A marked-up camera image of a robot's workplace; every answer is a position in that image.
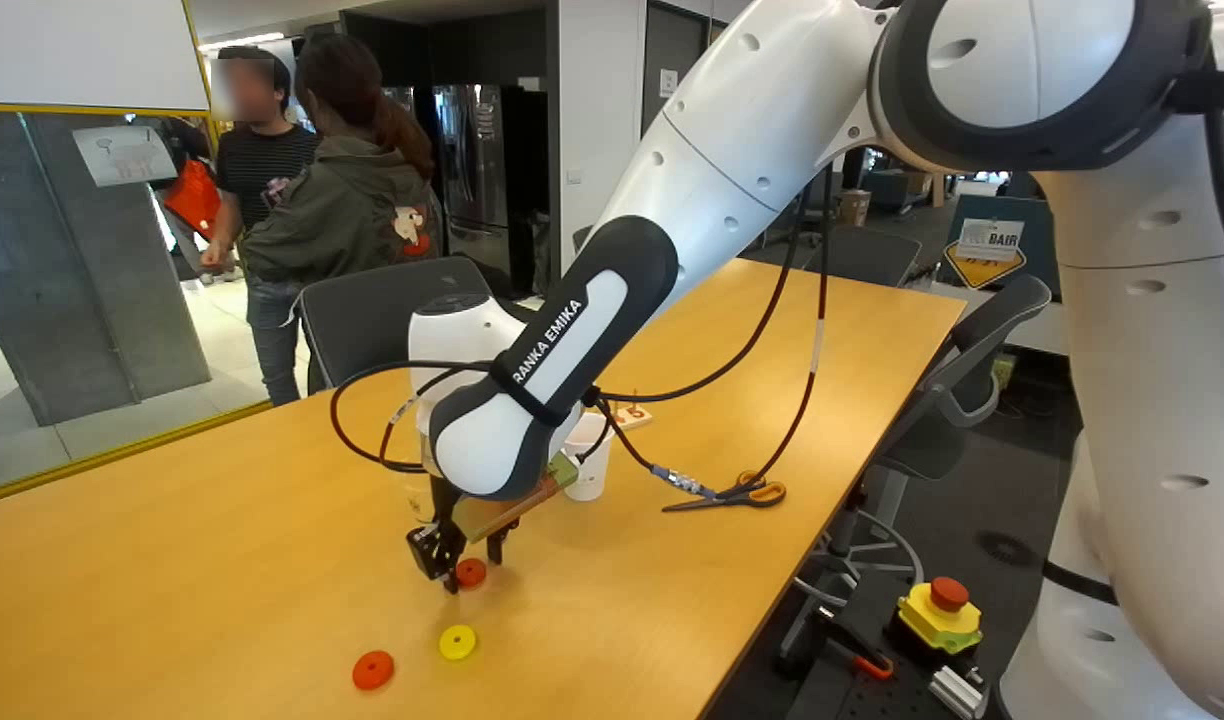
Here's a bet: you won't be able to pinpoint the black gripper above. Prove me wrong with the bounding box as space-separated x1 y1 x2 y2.
406 475 521 585

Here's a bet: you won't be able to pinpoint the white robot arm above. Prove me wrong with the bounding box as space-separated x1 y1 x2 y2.
428 0 1224 720

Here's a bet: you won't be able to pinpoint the white paper cup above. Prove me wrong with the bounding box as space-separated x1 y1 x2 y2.
564 409 611 500

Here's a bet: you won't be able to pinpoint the white number peg board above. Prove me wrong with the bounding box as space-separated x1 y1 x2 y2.
611 402 650 427

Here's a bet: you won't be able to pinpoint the grey office chair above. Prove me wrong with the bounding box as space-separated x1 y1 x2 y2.
299 257 521 388

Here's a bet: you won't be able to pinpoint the person in green hoodie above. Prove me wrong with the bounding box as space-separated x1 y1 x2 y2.
238 30 443 284

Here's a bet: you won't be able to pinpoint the person in black shirt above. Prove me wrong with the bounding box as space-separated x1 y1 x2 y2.
203 43 314 402

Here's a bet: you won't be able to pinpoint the yellow red emergency stop button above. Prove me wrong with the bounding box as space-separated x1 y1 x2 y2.
894 577 983 655

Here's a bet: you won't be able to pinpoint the black armrest chair right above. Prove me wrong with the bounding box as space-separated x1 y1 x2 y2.
882 274 1050 475

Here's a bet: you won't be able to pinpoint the wrist camera wooden mount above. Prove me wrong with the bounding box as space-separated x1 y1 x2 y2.
451 454 578 539

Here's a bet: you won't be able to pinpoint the yellow ring front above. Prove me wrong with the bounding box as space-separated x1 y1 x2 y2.
432 618 485 667

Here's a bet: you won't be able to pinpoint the orange handled scissors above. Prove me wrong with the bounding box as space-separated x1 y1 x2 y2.
663 480 789 511

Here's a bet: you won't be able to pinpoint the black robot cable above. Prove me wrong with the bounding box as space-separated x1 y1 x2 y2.
326 155 835 505

